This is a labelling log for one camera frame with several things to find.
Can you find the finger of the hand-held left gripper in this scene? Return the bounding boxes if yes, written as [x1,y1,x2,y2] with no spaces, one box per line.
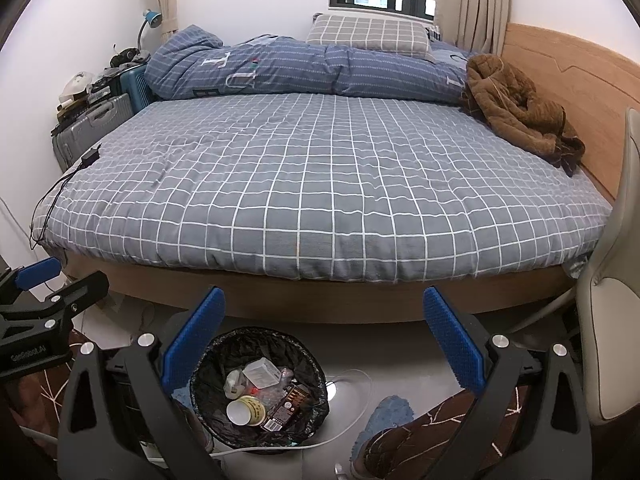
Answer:
[0,256,62,306]
[30,271,110,333]

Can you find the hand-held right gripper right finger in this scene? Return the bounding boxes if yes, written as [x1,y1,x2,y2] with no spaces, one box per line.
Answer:
[422,286,593,480]

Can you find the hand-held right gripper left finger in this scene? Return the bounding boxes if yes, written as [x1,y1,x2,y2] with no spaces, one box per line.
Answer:
[57,286,227,480]

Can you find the white packet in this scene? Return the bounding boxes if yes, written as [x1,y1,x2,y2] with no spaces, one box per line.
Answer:
[223,369,251,396]

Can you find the white cardboard box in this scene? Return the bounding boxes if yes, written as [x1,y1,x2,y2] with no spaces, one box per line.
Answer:
[242,358,283,388]

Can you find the yellow yogurt cup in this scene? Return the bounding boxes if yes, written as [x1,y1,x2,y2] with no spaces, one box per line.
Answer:
[226,394,268,427]

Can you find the trash bin with black bag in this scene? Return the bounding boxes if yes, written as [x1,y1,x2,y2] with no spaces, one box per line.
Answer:
[189,326,331,453]

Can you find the black snack packet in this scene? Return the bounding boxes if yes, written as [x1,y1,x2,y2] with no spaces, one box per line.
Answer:
[260,382,313,433]

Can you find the blue fluffy slipper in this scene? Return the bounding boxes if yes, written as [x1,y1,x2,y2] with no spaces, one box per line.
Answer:
[352,395,416,463]

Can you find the grey suitcase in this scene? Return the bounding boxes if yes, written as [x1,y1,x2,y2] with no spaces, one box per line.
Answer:
[51,92,133,171]

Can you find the beige office chair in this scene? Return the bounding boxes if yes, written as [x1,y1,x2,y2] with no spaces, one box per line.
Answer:
[505,107,640,426]

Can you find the white plastic object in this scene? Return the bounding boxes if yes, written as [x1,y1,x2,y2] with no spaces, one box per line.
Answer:
[60,72,96,103]

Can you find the teal suitcase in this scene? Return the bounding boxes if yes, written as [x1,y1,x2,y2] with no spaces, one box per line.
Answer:
[112,62,153,113]

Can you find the dark clutter pile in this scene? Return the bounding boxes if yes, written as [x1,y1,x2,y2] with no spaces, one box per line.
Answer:
[105,47,143,78]

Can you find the brown fleece coat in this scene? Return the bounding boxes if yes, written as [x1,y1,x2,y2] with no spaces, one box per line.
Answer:
[460,54,586,177]

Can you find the blue desk lamp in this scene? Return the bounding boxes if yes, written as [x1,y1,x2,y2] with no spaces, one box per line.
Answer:
[136,8,163,58]

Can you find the wooden headboard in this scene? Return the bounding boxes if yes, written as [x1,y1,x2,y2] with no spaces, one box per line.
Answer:
[500,22,640,206]

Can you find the blue striped quilt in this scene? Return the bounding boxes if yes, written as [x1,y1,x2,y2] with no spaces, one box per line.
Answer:
[144,25,481,106]

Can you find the grey checked pillow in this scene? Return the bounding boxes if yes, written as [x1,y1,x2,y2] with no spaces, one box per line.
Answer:
[306,13,433,58]

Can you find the wooden bed frame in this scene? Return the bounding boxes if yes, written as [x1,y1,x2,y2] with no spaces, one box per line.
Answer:
[60,247,581,326]

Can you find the black charger with cable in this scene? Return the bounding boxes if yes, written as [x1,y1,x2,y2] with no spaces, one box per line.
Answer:
[27,144,103,251]

